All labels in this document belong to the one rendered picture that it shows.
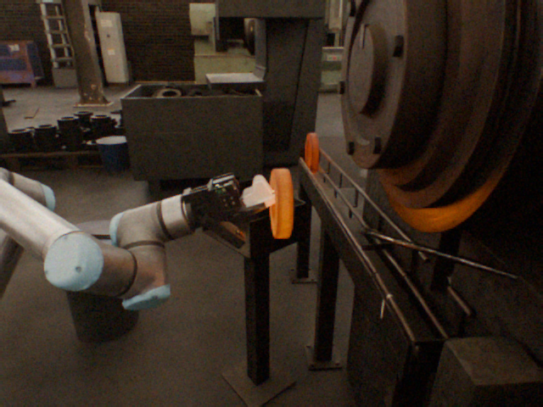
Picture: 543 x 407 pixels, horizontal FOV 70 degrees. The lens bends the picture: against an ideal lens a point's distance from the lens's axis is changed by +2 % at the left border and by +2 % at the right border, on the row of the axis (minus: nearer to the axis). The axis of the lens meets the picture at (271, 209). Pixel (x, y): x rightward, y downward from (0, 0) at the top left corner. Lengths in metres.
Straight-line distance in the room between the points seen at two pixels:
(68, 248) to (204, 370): 0.99
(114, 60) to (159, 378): 9.08
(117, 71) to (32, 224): 9.42
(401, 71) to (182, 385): 1.34
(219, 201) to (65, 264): 0.30
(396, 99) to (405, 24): 0.08
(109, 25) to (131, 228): 9.42
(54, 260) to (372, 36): 0.60
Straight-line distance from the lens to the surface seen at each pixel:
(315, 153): 1.67
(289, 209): 0.77
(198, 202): 0.83
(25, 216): 0.89
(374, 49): 0.55
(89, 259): 0.70
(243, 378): 1.55
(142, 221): 0.84
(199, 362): 1.63
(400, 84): 0.47
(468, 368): 0.55
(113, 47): 10.18
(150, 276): 0.79
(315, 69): 3.56
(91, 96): 7.60
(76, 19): 7.53
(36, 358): 1.87
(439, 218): 0.57
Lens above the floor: 1.16
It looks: 25 degrees down
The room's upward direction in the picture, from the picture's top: straight up
